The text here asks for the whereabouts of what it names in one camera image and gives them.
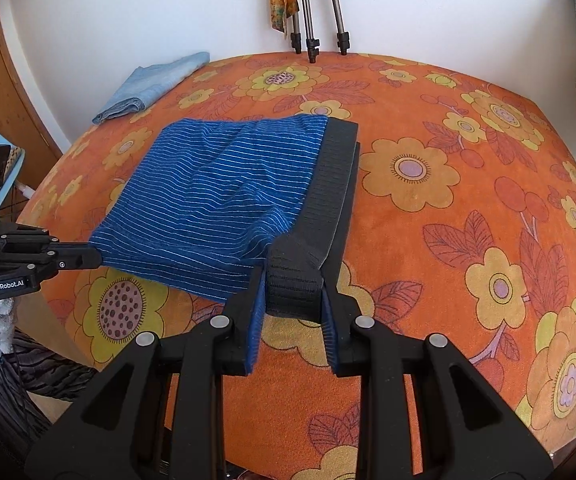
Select blue striped shorts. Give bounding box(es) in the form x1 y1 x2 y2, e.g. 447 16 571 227
88 112 361 319

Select left dark sleeve forearm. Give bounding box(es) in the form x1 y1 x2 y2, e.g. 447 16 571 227
0 330 97 458

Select wooden door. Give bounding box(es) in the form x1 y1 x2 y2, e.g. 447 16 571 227
0 0 65 221

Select folded light blue jeans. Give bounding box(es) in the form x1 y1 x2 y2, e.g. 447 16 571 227
92 51 210 126

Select orange floral bed cover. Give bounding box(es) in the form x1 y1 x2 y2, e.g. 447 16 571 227
19 53 576 479

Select metal camera tripod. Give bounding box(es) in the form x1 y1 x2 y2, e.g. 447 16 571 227
287 0 351 65

